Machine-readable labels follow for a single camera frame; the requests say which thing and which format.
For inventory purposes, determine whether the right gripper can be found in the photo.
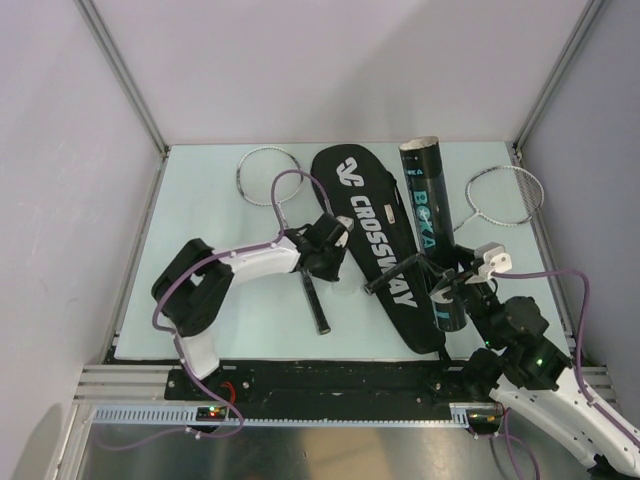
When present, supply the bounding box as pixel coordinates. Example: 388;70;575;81
417;242;500;347

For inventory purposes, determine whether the black racket bag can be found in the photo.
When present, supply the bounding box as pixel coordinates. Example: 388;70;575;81
310;144;445;354

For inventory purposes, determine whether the black shuttlecock tube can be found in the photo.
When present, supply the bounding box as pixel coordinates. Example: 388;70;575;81
398;135;469;332

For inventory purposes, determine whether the badminton racket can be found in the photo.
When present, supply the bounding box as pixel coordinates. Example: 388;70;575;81
364;165;545;294
236;145;331;335

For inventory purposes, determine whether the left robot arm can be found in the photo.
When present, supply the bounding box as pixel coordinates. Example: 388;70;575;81
151;213;354;399

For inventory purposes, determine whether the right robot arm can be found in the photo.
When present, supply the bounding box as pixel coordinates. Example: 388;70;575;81
420;243;639;479

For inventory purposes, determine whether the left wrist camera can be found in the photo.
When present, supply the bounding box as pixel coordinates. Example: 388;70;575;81
335;215;354;248

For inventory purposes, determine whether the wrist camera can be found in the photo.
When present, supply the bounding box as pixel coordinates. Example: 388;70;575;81
474;242;513;280
335;215;354;248

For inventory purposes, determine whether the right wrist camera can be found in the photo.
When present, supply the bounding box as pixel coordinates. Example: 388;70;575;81
474;242;513;280

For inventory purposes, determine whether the white slotted cable duct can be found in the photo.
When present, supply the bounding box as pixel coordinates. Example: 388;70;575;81
92;403;503;428

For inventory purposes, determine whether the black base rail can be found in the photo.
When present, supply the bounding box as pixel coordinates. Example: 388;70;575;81
164;357;500;419

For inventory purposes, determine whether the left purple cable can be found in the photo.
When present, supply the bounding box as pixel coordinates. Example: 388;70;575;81
152;169;334;431

